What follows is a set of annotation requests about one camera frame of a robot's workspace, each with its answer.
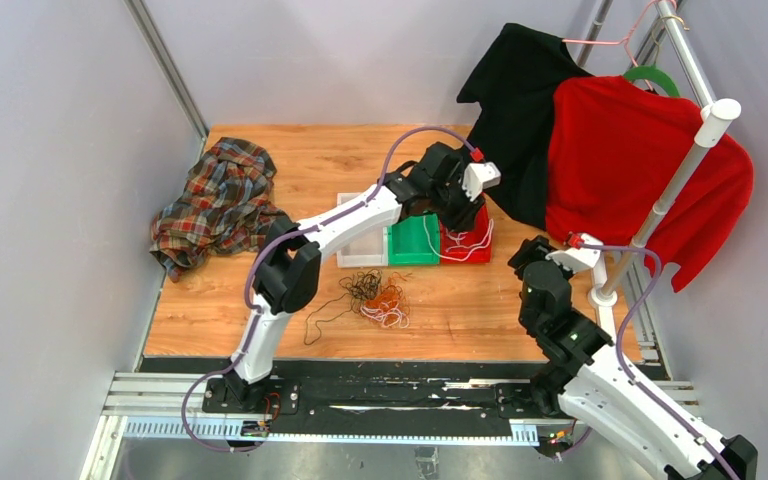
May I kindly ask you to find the red plastic bin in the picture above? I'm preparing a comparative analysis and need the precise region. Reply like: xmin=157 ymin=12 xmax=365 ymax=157
xmin=438 ymin=206 xmax=493 ymax=264

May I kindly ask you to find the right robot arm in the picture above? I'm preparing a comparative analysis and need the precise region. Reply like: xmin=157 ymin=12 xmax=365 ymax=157
xmin=508 ymin=234 xmax=758 ymax=479

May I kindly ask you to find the pink wire hanger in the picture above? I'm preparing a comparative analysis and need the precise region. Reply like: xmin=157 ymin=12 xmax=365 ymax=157
xmin=563 ymin=1 xmax=690 ymax=67

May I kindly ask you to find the white translucent plastic bin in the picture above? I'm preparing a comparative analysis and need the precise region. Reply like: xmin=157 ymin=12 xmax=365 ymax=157
xmin=336 ymin=187 xmax=388 ymax=268

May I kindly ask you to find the green plastic bin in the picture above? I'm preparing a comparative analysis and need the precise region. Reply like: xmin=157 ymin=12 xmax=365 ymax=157
xmin=386 ymin=214 xmax=440 ymax=267

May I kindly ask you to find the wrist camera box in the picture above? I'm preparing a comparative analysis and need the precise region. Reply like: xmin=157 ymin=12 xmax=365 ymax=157
xmin=461 ymin=162 xmax=501 ymax=202
xmin=545 ymin=233 xmax=604 ymax=274

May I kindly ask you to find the white clothes rack pole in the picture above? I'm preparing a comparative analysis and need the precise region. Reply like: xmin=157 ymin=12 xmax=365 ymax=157
xmin=589 ymin=1 xmax=742 ymax=309

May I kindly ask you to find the white cable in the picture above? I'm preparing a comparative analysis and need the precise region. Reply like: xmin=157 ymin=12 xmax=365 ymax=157
xmin=359 ymin=291 xmax=412 ymax=331
xmin=422 ymin=213 xmax=495 ymax=263

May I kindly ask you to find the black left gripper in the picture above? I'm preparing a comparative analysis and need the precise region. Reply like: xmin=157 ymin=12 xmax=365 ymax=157
xmin=429 ymin=175 xmax=487 ymax=236

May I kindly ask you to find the plaid flannel shirt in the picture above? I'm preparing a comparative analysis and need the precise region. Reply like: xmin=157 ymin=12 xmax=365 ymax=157
xmin=149 ymin=137 xmax=285 ymax=282

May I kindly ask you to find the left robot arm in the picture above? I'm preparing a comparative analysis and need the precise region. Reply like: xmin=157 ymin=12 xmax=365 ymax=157
xmin=219 ymin=142 xmax=499 ymax=413

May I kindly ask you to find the black t-shirt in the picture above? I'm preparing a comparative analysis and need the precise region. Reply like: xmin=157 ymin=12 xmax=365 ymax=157
xmin=456 ymin=23 xmax=591 ymax=230

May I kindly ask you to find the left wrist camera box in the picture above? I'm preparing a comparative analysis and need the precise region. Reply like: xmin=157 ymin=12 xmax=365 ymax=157
xmin=461 ymin=162 xmax=501 ymax=202

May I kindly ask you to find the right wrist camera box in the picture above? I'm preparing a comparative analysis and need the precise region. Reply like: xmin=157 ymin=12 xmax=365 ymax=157
xmin=545 ymin=233 xmax=604 ymax=274

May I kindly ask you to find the green clothes hanger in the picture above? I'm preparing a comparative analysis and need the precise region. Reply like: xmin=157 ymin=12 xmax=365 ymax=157
xmin=623 ymin=65 xmax=682 ymax=98

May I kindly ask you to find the red t-shirt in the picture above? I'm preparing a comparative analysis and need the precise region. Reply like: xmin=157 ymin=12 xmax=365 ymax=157
xmin=545 ymin=76 xmax=754 ymax=292

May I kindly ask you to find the orange cable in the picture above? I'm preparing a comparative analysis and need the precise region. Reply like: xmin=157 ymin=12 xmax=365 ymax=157
xmin=360 ymin=283 xmax=412 ymax=319

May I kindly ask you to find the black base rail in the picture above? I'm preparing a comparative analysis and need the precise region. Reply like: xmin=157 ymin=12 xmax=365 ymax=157
xmin=138 ymin=357 xmax=624 ymax=439

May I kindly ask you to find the black cable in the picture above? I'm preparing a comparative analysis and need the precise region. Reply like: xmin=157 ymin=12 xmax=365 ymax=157
xmin=303 ymin=268 xmax=402 ymax=347

